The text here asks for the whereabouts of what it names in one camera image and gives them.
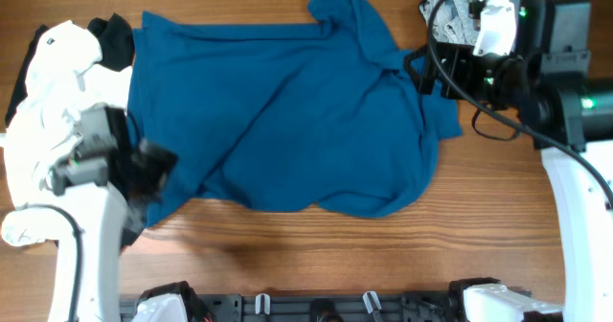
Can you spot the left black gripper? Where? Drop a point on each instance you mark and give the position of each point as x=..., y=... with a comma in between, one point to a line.
x=159, y=161

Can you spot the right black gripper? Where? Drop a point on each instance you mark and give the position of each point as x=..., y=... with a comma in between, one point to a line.
x=443, y=68

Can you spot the blue polo shirt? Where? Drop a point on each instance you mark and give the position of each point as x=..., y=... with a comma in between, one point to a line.
x=281, y=116

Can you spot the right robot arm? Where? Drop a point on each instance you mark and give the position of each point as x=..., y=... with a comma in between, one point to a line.
x=533, y=56

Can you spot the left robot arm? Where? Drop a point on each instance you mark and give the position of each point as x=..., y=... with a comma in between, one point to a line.
x=101, y=189

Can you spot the folded light blue jeans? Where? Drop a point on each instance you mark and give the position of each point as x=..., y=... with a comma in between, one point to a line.
x=452, y=23

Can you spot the white shirt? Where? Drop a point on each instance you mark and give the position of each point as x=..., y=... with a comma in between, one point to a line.
x=43, y=121

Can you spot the black garment left pile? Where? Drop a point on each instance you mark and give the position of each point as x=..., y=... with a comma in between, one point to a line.
x=115, y=41

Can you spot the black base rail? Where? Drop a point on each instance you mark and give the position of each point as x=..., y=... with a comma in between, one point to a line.
x=411, y=306

